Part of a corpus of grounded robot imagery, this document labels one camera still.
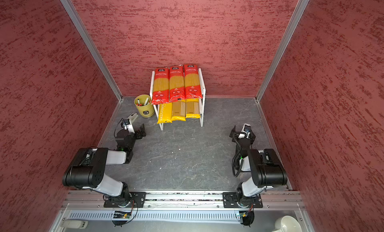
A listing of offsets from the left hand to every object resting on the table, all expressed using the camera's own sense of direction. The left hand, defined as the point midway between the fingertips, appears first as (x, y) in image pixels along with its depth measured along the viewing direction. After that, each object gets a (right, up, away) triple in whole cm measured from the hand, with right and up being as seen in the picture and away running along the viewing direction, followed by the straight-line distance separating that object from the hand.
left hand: (137, 127), depth 93 cm
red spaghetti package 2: (+19, +24, -16) cm, 35 cm away
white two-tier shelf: (+42, +16, -10) cm, 46 cm away
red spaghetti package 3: (+36, +26, -14) cm, 47 cm away
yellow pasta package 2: (+27, +11, -5) cm, 30 cm away
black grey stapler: (-7, +6, +11) cm, 14 cm away
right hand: (+67, -1, -3) cm, 67 cm away
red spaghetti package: (+28, +23, -17) cm, 40 cm away
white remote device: (-15, -40, -29) cm, 51 cm away
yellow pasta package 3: (+36, +12, -4) cm, 38 cm away
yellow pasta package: (+20, +9, -6) cm, 22 cm away
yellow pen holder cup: (+1, +15, +9) cm, 17 cm away
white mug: (+78, -38, -30) cm, 92 cm away
